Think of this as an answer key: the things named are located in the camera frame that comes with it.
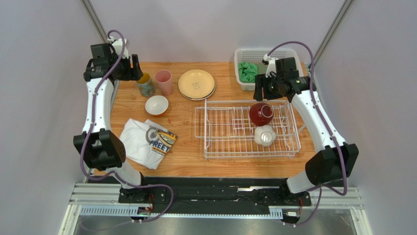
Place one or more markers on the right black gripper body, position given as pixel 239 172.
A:
pixel 261 87

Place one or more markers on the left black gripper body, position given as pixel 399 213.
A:
pixel 123 71

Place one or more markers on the blue butterfly ceramic mug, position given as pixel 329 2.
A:
pixel 145 85

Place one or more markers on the pink plastic cup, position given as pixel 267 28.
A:
pixel 164 81

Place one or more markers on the dark red ceramic bowl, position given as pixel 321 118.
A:
pixel 261 114

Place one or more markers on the orange ceramic bowl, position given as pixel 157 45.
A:
pixel 156 105

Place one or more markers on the cream yellow plate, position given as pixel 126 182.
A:
pixel 196 76

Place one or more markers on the white plate teal red rim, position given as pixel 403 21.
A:
pixel 210 94

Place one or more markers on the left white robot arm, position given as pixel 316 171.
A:
pixel 102 153

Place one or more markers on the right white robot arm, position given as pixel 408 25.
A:
pixel 334 158

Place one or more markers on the olive green shirt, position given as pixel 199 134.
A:
pixel 261 72

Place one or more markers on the bright green towel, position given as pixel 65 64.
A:
pixel 247 72

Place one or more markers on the white plastic laundry basket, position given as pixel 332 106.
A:
pixel 255 55

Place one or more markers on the white ceramic jar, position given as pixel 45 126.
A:
pixel 264 135

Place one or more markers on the white printed t-shirt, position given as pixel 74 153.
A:
pixel 147 143

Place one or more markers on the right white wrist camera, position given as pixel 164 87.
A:
pixel 270 62

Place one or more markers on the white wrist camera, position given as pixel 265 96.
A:
pixel 118 46
pixel 270 62

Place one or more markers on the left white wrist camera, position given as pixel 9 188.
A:
pixel 118 46

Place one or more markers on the left aluminium frame post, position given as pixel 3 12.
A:
pixel 94 18

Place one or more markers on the aluminium frame post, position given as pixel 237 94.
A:
pixel 94 18
pixel 340 16

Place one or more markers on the white wire dish rack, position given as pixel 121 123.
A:
pixel 228 132

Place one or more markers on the right aluminium frame post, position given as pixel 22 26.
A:
pixel 340 16

